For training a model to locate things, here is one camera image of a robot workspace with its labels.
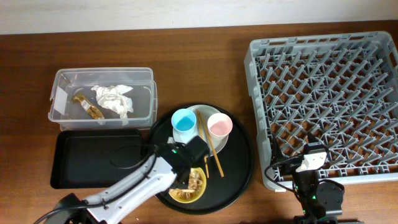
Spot food scraps with rice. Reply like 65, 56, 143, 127
170, 169, 203, 200

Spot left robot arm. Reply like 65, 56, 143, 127
35, 136, 209, 223

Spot white round plate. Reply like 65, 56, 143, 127
188, 105, 229, 157

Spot white label on bin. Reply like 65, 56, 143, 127
53, 86, 68, 115

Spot black rectangular tray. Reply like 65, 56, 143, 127
50, 129, 147, 189

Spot clear plastic waste bin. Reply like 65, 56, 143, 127
48, 67, 157, 130

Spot left wooden chopstick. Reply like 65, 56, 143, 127
195, 110, 210, 179

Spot white napkin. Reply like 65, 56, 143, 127
91, 85, 134, 119

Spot wooden chopstick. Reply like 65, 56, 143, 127
197, 111, 224, 177
195, 110, 210, 179

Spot grey dishwasher rack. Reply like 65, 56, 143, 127
244, 31, 397, 192

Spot yellow bowl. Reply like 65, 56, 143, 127
169, 167, 206, 203

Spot gold foil wrapper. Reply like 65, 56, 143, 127
73, 93, 104, 119

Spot pink cup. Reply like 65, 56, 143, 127
207, 113, 233, 139

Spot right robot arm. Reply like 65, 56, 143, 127
267, 133, 345, 223

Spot right wooden chopstick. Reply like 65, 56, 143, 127
197, 111, 224, 177

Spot blue cup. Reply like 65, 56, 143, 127
171, 108, 197, 143

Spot round black serving tray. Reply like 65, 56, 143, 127
156, 105, 254, 215

